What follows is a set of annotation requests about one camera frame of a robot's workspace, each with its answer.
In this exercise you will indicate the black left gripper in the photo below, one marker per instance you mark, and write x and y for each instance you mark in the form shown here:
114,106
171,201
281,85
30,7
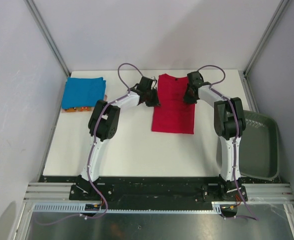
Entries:
155,102

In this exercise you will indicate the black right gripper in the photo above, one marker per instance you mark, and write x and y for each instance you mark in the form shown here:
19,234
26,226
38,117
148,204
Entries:
187,99

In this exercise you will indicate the red t shirt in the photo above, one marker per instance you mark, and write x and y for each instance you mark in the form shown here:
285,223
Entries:
173,115

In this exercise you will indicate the blue t shirt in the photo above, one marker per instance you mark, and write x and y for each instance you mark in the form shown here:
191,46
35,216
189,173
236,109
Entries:
83,92

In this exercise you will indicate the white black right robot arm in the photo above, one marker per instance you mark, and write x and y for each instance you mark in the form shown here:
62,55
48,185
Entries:
229,124

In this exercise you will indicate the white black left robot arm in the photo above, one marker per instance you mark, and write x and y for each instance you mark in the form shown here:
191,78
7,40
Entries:
103,125

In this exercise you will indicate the folded orange patterned t shirt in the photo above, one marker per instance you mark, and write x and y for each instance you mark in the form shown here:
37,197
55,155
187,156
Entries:
79,108

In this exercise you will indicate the dark green plastic tray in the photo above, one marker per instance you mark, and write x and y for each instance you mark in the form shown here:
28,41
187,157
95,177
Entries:
257,149

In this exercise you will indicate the aluminium profile crossbar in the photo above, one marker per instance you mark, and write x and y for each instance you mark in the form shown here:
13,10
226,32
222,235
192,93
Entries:
269,193

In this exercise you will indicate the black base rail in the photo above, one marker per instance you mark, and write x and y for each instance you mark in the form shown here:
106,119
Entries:
181,193

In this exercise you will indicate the right aluminium frame post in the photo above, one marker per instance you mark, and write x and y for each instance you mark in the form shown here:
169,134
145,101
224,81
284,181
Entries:
267,34

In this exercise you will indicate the aluminium frame post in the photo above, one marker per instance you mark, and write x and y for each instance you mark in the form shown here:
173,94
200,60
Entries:
44,30
267,34

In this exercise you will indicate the grey slotted cable duct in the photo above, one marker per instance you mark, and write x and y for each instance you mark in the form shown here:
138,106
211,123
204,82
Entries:
90,208

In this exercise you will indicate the left aluminium frame post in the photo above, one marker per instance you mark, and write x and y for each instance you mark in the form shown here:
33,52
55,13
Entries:
44,30

